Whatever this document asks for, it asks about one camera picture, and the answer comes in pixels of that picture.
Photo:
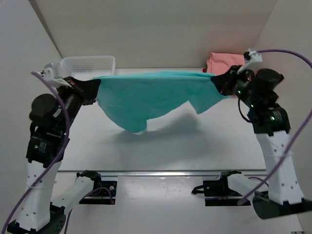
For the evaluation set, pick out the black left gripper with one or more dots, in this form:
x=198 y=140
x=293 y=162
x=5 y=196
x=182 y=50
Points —
x=91 y=86

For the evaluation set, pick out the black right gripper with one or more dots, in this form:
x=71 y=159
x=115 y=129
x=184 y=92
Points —
x=221 y=83

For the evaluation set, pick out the teal t shirt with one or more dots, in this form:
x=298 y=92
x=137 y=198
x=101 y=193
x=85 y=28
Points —
x=131 y=100

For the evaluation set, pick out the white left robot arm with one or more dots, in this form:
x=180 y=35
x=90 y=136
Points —
x=51 y=118

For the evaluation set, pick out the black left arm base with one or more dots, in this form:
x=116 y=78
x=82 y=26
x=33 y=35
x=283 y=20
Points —
x=104 y=191

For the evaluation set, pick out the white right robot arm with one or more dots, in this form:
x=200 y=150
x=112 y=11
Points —
x=279 y=194

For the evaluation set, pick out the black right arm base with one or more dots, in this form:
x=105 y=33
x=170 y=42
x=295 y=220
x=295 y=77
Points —
x=216 y=190

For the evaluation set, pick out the pink folded t shirt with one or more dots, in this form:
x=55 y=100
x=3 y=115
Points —
x=219 y=63

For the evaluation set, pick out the white plastic basket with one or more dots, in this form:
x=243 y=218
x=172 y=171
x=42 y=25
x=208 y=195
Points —
x=88 y=67

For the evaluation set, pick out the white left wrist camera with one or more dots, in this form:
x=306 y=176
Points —
x=52 y=74

